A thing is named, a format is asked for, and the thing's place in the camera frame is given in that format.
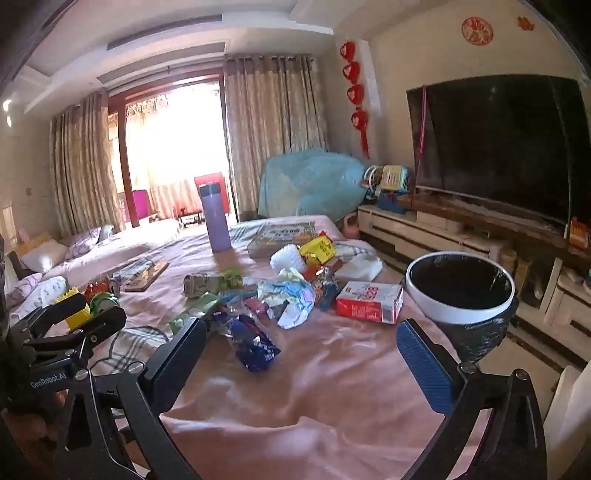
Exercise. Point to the pale wrapper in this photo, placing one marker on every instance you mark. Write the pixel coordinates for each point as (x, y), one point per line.
(288, 297)

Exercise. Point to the small red box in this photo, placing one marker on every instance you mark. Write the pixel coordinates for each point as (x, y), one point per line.
(579, 234)

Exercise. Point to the magenta box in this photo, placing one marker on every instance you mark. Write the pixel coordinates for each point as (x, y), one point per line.
(141, 205)

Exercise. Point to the pink plastic pot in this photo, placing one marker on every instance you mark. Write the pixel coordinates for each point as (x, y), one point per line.
(350, 226)

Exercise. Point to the white television cabinet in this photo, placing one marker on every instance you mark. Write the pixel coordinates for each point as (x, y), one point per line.
(406, 235)

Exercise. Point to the dark red small packet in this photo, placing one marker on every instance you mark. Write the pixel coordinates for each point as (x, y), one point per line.
(257, 308)

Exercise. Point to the blue snack packet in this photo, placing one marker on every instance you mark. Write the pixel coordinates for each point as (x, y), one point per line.
(254, 346)

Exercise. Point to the black television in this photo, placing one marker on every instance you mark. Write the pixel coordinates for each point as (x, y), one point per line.
(498, 143)

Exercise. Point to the green snack packet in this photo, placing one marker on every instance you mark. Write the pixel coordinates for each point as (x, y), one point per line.
(201, 310)
(210, 282)

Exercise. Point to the white tissue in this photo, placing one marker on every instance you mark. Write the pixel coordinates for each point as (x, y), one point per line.
(286, 258)

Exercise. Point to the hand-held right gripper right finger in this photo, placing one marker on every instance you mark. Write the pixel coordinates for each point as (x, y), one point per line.
(425, 364)

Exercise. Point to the blue toy box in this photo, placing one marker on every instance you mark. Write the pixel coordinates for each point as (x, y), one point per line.
(392, 202)

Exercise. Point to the white box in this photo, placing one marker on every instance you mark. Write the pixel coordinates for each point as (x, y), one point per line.
(570, 415)

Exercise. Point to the white bin with black bag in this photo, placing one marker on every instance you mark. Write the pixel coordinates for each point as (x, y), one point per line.
(461, 318)

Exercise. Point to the black low stand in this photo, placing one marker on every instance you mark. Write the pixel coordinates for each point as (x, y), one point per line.
(191, 216)

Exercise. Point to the wooden television shelf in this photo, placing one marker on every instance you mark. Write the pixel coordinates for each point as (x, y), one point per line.
(485, 219)

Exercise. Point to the white pillow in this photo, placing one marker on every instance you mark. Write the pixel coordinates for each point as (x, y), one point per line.
(44, 256)

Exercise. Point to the patterned pillow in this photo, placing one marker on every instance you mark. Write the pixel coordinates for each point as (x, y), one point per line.
(39, 295)
(85, 242)

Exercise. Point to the red toy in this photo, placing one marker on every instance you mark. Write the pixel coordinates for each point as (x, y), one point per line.
(95, 290)

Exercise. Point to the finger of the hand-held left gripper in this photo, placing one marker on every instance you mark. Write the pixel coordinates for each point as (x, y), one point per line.
(92, 327)
(51, 314)

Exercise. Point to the purple thermos bottle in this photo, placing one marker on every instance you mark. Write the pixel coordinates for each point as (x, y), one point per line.
(216, 221)

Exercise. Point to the yellow snack packet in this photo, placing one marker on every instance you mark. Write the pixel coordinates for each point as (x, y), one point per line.
(318, 249)

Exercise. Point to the beige curtain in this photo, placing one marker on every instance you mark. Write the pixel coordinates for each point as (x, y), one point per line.
(83, 166)
(272, 115)

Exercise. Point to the yellow toy block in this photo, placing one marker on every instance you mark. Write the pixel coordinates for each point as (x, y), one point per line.
(78, 318)

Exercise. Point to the blue toy blister pack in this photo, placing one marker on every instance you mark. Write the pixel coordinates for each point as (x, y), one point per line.
(240, 296)

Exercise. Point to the white bedding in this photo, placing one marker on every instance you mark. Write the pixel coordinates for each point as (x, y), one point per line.
(129, 242)

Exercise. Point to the red snack packet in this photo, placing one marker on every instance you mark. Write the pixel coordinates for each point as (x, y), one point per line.
(323, 284)

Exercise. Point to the colourful picture book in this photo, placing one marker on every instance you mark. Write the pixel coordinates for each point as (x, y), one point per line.
(277, 235)

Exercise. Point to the red cardboard box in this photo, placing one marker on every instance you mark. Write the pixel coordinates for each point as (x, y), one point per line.
(369, 302)

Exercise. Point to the light blue blanket bundle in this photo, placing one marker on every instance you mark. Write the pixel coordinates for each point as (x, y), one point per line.
(314, 180)

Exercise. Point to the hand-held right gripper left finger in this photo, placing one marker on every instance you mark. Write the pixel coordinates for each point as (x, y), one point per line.
(178, 360)

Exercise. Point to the small red paper cutting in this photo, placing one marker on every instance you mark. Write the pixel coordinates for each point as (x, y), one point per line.
(525, 23)

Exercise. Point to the red hanging decoration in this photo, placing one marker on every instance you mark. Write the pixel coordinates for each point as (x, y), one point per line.
(353, 92)

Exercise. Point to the round red paper cutting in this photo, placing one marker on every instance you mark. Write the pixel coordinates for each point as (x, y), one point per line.
(477, 31)

